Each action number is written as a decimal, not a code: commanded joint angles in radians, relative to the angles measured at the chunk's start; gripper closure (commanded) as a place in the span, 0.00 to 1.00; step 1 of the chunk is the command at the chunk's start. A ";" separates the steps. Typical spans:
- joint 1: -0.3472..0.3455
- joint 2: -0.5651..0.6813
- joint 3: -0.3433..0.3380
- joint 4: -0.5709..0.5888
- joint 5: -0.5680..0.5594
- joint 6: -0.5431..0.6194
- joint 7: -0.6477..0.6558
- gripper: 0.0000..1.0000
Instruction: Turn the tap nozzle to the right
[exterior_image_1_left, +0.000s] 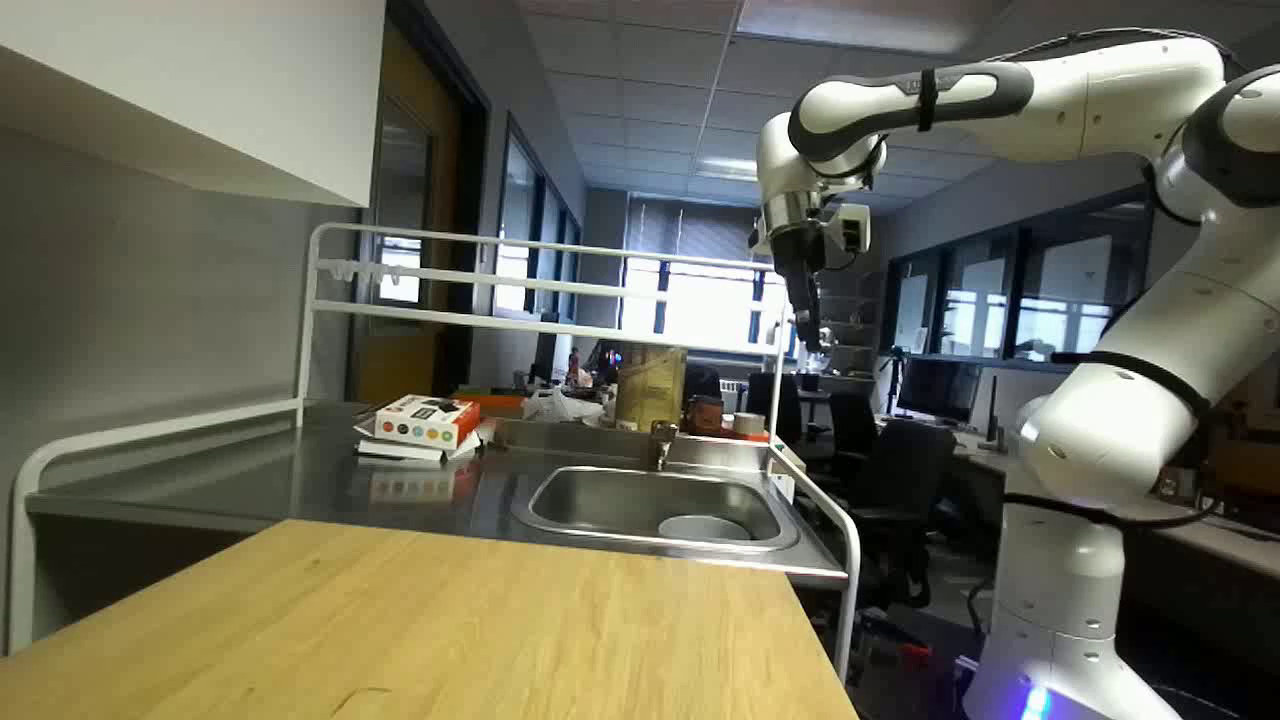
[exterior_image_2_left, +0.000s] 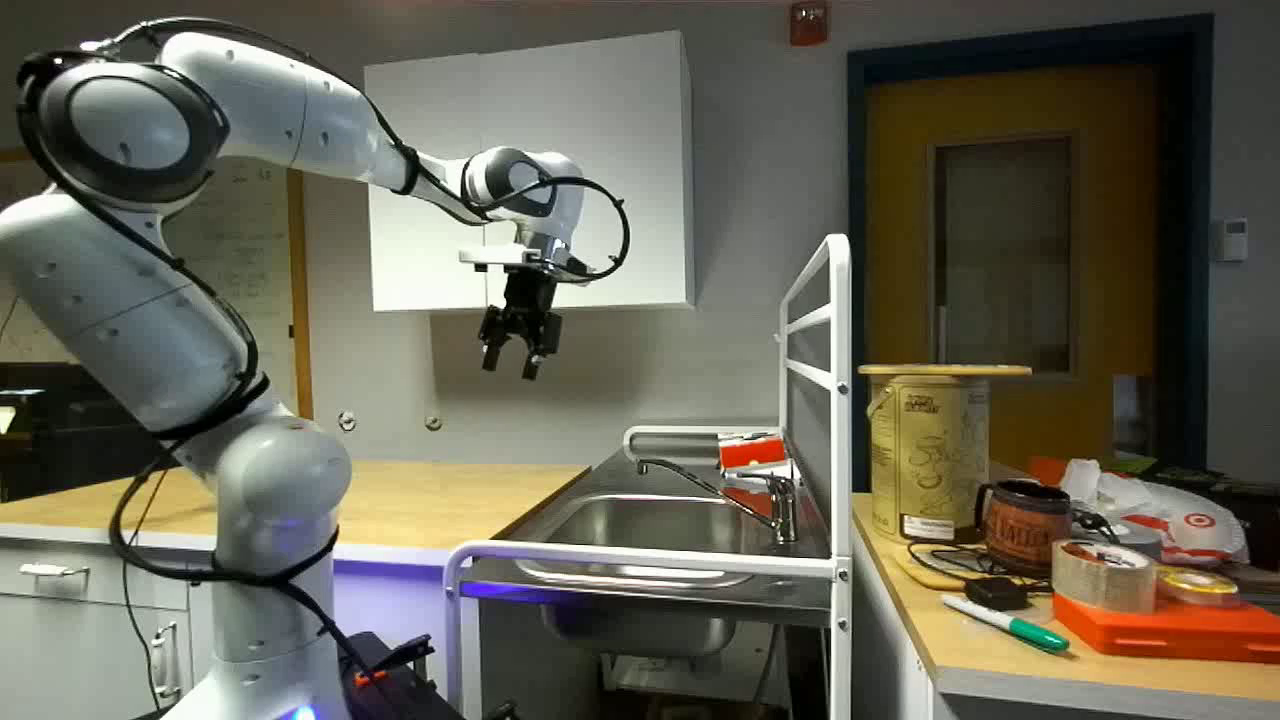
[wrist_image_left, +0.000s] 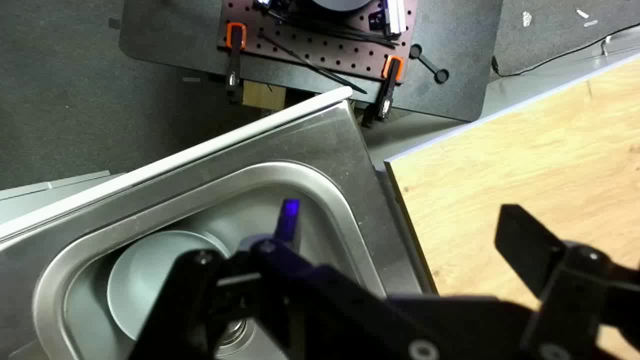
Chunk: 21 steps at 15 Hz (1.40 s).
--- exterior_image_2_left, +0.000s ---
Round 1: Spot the brown ceramic mug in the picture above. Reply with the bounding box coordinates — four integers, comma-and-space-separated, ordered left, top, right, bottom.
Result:
976, 476, 1075, 581

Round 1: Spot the round golden tin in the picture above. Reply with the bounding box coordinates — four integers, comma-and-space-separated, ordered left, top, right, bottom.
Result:
1153, 564, 1249, 618

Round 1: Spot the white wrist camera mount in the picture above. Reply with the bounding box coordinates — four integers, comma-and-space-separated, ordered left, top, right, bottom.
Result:
455, 242, 594, 285

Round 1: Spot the wood framed whiteboard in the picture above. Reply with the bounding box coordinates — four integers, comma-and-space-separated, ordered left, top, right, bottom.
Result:
166, 158, 315, 424

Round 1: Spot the white wall thermostat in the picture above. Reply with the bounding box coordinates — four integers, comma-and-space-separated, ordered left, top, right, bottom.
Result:
1217, 212, 1256, 270

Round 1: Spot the white wall board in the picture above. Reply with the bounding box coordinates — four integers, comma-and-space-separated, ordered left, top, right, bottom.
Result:
362, 27, 698, 317

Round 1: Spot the silver cabinet door handle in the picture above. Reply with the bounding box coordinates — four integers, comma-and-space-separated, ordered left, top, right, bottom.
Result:
146, 618, 186, 709

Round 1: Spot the white base cabinet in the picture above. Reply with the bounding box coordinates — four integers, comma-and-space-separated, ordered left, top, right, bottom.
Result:
0, 524, 461, 720

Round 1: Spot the black coiled cable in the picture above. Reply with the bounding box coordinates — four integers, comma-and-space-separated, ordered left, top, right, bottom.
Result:
910, 536, 1058, 594

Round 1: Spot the green marker pen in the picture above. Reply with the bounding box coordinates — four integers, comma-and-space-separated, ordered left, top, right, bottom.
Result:
938, 594, 1075, 661

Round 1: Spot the silver drawer handle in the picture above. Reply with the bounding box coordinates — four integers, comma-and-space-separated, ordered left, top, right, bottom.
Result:
17, 560, 98, 599

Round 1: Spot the white plastic bag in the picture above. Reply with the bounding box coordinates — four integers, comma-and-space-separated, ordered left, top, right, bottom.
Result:
1058, 456, 1256, 573

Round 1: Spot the small black block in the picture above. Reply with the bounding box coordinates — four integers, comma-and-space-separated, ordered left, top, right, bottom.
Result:
962, 573, 1037, 618

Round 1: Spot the stainless steel sink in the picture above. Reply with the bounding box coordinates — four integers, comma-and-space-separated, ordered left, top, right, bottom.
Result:
498, 449, 836, 661

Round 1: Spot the yellow cylindrical container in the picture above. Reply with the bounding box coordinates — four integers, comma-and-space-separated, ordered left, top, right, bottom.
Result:
866, 373, 998, 544

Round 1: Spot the clear packing tape roll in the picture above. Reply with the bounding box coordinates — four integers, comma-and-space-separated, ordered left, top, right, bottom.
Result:
1050, 536, 1166, 618

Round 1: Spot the white metal rack frame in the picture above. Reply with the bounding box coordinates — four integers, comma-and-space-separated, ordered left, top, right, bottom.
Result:
442, 232, 859, 720

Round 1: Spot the red fire alarm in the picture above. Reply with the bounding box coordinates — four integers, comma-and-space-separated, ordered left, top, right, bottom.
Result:
787, 0, 833, 52

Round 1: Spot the black robot base box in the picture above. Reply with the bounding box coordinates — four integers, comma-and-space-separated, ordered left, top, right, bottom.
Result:
337, 628, 470, 720

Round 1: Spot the chrome tap with nozzle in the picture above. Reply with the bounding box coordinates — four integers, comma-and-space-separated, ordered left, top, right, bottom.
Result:
633, 456, 809, 552

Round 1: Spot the black printer machine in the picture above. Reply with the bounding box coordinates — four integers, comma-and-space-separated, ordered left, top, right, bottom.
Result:
0, 361, 186, 508

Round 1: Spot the yellow door with window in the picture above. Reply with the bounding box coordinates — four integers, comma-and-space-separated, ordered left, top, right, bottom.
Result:
846, 12, 1217, 495

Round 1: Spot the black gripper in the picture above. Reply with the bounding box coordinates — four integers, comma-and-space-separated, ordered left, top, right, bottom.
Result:
475, 263, 568, 386

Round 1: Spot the thin wooden board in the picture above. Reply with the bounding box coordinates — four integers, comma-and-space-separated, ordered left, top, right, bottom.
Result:
855, 361, 1037, 386

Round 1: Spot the flat orange box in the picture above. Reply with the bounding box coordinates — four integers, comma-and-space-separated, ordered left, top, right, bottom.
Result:
1050, 589, 1280, 667

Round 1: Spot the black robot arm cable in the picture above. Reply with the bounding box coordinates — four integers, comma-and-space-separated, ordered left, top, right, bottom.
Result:
14, 12, 633, 677

